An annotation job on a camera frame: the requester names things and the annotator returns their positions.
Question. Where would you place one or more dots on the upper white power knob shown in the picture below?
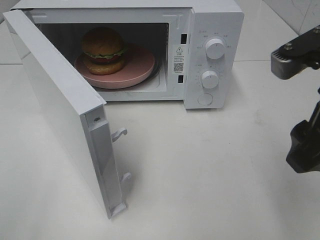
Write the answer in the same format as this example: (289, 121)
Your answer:
(215, 48)

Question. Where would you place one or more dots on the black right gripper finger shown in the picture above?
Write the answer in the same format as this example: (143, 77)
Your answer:
(304, 153)

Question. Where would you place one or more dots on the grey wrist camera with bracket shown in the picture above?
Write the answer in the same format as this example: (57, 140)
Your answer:
(297, 54)

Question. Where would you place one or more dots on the toy burger with lettuce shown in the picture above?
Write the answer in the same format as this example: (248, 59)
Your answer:
(104, 50)

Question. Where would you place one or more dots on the pink round plate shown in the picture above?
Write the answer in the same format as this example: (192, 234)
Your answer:
(134, 53)

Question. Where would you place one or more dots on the white microwave oven body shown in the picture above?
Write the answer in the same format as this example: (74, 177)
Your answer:
(156, 25)

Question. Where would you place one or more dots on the white microwave door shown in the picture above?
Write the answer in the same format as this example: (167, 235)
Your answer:
(74, 111)

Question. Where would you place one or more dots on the white warning sticker QR code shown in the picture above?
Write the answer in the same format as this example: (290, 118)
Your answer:
(178, 58)

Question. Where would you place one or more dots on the lower white timer knob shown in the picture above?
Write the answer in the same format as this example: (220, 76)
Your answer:
(209, 79)

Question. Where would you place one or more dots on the round white door button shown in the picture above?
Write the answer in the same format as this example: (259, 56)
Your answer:
(205, 99)

